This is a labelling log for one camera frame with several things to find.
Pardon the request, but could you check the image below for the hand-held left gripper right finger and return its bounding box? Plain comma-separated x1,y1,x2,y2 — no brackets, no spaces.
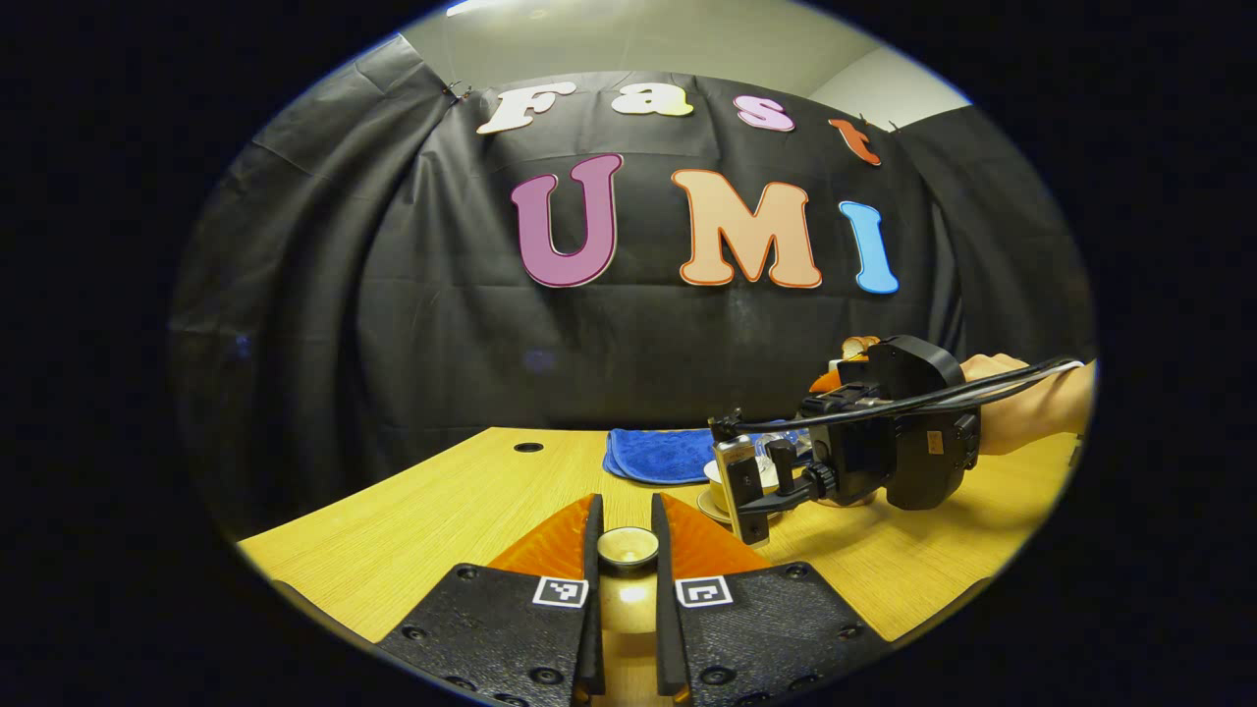
651,493,890,707

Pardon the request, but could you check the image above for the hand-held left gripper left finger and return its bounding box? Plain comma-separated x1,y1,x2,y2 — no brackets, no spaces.
378,493,606,707

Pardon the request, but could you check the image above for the clear glass water bottle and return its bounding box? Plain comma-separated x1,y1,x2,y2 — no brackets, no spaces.
751,424,816,467

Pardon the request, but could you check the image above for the beige teacup lid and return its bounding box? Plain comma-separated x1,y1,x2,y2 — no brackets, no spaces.
595,526,661,635

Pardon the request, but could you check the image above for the beige ceramic saucer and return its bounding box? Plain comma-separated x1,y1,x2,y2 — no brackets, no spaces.
696,486,787,526

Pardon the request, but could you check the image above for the blue towel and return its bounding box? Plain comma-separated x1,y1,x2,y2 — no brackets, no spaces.
603,427,723,485

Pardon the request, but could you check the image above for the black backdrop cloth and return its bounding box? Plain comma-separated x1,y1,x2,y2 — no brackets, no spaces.
167,34,1096,541

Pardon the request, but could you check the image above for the black cable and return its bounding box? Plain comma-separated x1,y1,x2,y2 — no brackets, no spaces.
709,356,1086,440

